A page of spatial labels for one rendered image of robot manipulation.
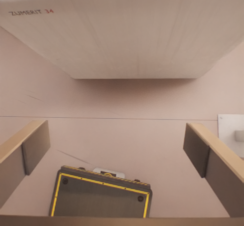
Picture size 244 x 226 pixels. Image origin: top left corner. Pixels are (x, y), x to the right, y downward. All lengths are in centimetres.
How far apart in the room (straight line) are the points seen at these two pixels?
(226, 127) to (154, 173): 72
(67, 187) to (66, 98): 79
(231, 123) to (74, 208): 142
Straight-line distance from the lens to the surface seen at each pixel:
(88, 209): 146
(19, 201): 208
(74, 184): 143
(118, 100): 165
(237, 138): 176
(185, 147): 17
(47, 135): 17
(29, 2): 76
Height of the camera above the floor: 161
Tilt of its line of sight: 80 degrees down
